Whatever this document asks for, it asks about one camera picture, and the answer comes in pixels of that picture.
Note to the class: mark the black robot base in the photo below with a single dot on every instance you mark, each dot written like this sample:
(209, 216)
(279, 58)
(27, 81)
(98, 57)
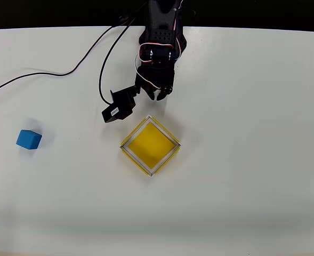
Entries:
(184, 42)

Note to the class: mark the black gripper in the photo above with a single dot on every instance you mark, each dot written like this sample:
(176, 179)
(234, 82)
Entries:
(153, 86)

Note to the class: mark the blue cube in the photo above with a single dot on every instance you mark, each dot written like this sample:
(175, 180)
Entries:
(28, 139)

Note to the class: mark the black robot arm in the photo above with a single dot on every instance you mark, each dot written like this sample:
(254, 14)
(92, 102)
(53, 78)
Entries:
(159, 24)

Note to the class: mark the yellow square tray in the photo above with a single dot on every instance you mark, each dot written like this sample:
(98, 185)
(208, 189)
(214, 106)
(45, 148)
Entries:
(151, 145)

